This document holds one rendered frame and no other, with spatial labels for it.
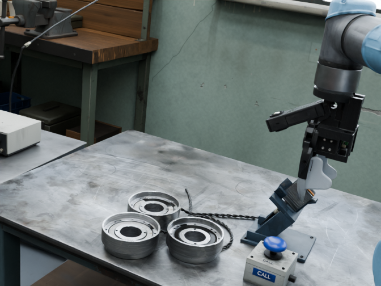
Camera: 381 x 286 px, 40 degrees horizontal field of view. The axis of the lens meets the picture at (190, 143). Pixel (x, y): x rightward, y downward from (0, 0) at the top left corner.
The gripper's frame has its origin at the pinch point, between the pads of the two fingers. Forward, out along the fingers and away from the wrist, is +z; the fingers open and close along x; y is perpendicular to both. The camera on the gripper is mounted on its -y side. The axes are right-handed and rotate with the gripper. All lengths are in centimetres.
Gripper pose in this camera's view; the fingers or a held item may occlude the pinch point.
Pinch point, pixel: (301, 189)
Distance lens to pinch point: 100.8
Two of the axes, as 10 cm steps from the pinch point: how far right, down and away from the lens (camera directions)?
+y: 9.0, 2.4, -3.6
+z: -1.1, 9.3, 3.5
